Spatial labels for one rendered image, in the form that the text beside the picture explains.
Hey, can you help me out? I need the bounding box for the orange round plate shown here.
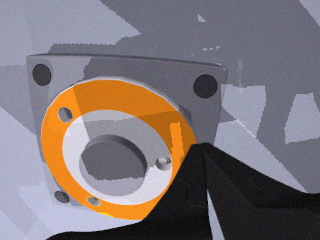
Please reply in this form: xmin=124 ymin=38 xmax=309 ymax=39
xmin=40 ymin=76 xmax=200 ymax=220

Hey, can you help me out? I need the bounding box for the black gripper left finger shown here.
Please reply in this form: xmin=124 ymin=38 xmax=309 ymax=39
xmin=45 ymin=144 xmax=213 ymax=240

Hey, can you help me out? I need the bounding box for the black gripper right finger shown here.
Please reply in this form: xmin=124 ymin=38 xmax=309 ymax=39
xmin=200 ymin=143 xmax=320 ymax=240

